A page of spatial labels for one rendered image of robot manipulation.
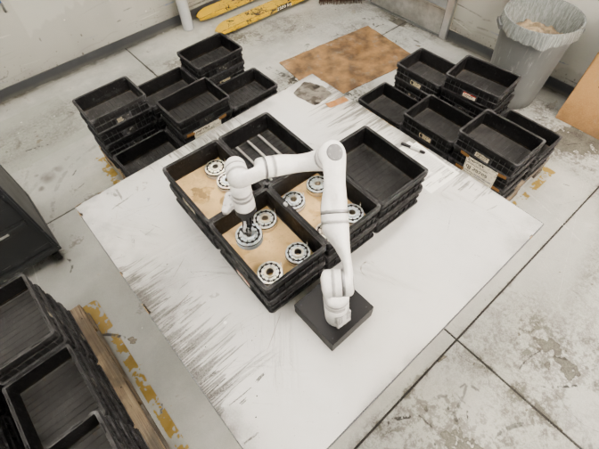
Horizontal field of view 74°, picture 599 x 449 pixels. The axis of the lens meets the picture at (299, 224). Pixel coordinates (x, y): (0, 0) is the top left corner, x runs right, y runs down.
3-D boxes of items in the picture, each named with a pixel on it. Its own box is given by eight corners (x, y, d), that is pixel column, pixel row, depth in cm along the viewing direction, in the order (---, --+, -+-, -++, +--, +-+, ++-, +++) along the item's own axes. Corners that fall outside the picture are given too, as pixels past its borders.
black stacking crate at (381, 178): (423, 188, 185) (429, 171, 175) (378, 222, 175) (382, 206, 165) (363, 142, 203) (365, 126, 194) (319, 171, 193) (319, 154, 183)
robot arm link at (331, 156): (348, 138, 129) (353, 216, 128) (338, 145, 139) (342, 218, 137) (320, 137, 127) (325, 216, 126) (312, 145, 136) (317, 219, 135)
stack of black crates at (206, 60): (230, 82, 345) (220, 31, 308) (250, 98, 332) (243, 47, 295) (191, 102, 331) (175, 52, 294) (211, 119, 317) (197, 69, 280)
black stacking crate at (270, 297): (326, 261, 164) (327, 247, 155) (269, 305, 154) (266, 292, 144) (268, 204, 182) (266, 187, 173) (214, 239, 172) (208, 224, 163)
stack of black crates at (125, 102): (147, 125, 316) (125, 75, 279) (167, 144, 303) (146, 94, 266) (100, 149, 302) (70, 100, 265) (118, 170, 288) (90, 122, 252)
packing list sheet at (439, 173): (462, 171, 204) (462, 171, 204) (433, 195, 196) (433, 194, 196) (411, 139, 219) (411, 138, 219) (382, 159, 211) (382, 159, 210)
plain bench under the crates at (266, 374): (489, 289, 242) (545, 224, 185) (289, 502, 184) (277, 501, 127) (312, 151, 314) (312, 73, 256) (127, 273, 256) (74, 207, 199)
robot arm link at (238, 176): (228, 178, 120) (273, 170, 123) (222, 159, 125) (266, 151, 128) (230, 193, 125) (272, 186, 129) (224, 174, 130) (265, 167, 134)
